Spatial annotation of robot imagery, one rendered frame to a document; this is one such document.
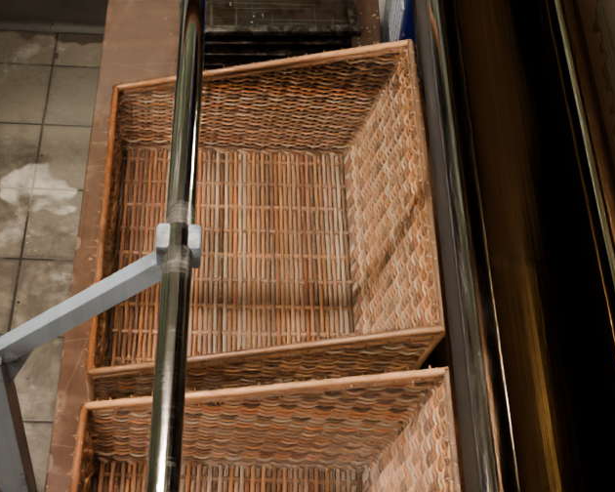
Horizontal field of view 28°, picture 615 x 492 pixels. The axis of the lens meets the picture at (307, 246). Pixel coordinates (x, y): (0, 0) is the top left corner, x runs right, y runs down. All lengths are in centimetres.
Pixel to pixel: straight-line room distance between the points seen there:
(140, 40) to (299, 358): 88
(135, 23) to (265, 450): 95
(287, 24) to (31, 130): 108
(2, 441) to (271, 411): 34
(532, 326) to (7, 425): 80
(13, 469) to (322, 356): 42
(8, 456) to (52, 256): 115
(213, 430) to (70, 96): 151
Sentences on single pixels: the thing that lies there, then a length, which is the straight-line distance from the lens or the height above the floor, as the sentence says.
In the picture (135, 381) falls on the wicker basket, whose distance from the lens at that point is 168.
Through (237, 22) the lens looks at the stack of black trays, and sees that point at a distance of 205.
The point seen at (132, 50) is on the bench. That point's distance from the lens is 229.
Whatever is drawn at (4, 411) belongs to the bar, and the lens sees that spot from 151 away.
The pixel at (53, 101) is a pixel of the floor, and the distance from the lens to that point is 302.
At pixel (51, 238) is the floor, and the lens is 274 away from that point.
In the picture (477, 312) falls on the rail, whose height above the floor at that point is 144.
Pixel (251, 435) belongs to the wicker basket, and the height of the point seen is 67.
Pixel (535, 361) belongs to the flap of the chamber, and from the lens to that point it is 89.
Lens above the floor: 214
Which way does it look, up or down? 52 degrees down
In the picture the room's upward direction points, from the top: 7 degrees clockwise
